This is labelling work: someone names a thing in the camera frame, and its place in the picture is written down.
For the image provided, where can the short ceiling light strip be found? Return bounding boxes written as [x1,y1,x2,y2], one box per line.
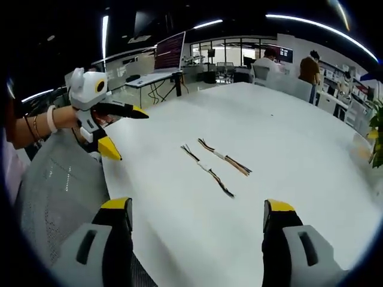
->
[101,15,110,61]
[193,19,224,30]

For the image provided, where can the person's left hand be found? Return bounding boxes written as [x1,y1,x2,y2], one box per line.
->
[54,105,81,132]

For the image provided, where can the JST connector orange wire harness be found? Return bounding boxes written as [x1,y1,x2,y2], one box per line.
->
[197,138,253,177]

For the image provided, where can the red wall screen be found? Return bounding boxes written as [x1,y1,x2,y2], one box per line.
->
[277,45,294,64]

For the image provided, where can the white side desk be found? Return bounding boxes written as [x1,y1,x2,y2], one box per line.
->
[124,71,184,106]

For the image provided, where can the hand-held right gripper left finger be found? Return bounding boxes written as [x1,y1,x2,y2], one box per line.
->
[50,196,134,287]

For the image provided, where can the white office chair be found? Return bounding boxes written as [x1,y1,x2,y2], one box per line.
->
[276,74,314,103]

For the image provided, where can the open silver laptop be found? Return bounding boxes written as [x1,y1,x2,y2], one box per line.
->
[136,30,187,83]

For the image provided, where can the white storage shelves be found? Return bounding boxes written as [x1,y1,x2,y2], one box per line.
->
[318,59,376,108]

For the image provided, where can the pink wristband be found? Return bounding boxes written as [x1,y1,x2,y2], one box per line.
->
[47,105,59,135]

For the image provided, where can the black tripod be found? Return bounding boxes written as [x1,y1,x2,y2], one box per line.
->
[149,72,189,105]

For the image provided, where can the long ceiling light strip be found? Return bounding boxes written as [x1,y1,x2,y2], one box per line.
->
[265,13,379,63]

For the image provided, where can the green potted plant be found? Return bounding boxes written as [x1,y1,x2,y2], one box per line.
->
[366,97,383,169]

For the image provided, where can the grey mesh office chair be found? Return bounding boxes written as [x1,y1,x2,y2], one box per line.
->
[17,140,158,287]

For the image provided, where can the JST connector black wire harness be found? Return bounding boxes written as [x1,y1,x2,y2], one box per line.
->
[180,144,235,199]

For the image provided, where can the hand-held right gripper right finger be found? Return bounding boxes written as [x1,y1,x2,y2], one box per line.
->
[262,199,351,287]

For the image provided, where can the thin bead bracelet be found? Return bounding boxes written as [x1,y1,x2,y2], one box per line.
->
[32,115,43,142]

